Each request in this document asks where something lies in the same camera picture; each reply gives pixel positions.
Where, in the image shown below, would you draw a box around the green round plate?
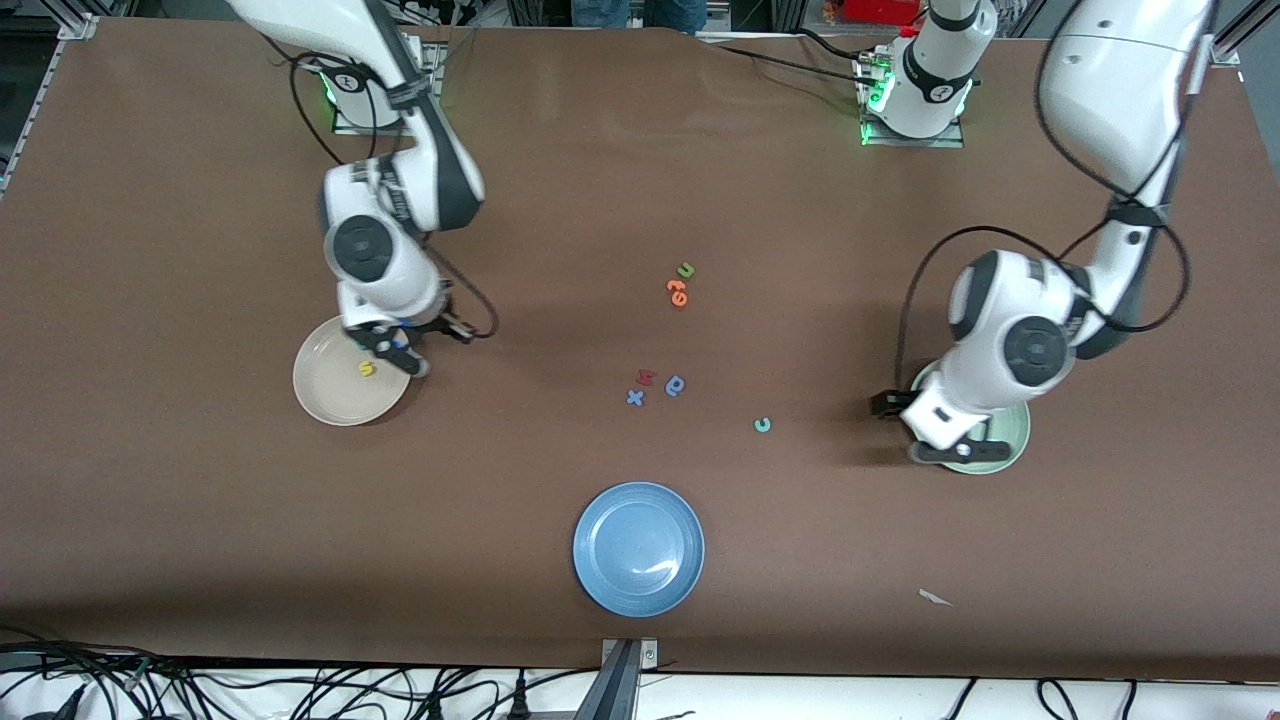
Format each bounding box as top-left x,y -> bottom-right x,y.
910,360 -> 1031,475

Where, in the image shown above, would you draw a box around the beige round plate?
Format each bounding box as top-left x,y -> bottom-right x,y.
293,316 -> 414,427

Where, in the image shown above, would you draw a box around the brown table mat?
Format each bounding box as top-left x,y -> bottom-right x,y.
0,18 -> 1280,683

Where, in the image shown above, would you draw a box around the blue round plate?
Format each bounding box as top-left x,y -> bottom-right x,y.
573,482 -> 706,618

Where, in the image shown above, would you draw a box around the person legs in jeans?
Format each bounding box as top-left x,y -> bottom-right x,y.
572,0 -> 709,31

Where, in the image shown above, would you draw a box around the red box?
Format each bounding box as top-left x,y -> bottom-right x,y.
840,0 -> 921,26

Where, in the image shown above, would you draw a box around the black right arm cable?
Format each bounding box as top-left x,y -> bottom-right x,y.
288,50 -> 499,343

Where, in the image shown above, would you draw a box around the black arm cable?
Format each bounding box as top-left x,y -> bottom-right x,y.
288,50 -> 499,343
895,0 -> 1193,396

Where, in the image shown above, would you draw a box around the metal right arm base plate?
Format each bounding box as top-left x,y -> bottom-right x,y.
332,40 -> 441,136

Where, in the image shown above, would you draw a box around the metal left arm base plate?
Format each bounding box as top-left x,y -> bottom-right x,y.
860,55 -> 966,149

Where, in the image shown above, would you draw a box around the black cable cluster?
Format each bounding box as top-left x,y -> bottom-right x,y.
400,0 -> 483,61

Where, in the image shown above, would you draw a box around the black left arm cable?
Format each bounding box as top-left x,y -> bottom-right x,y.
895,0 -> 1193,396

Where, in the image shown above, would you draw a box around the black base power cable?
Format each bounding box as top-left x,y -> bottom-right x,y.
715,28 -> 886,91

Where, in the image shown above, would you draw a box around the grey metal camera bracket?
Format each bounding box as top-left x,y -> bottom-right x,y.
575,638 -> 661,720

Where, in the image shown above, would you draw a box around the aluminium frame profile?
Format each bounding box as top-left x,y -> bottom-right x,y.
0,10 -> 101,191
1208,28 -> 1248,83

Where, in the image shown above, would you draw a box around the tangled black cable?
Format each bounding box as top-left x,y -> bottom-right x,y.
0,625 -> 601,720

